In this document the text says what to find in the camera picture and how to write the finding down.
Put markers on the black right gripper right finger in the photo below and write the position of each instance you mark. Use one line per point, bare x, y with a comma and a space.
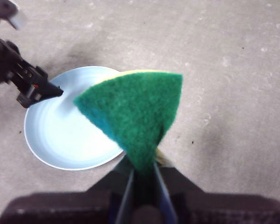
168, 193

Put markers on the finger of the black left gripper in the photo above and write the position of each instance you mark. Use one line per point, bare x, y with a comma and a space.
51, 91

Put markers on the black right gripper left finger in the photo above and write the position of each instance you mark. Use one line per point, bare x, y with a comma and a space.
121, 196

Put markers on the blue round plate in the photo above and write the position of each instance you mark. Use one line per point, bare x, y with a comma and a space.
67, 135

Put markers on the yellow sponge with green scourer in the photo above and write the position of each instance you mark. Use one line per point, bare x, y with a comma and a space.
135, 109

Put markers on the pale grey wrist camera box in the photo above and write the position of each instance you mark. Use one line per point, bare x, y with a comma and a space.
7, 11

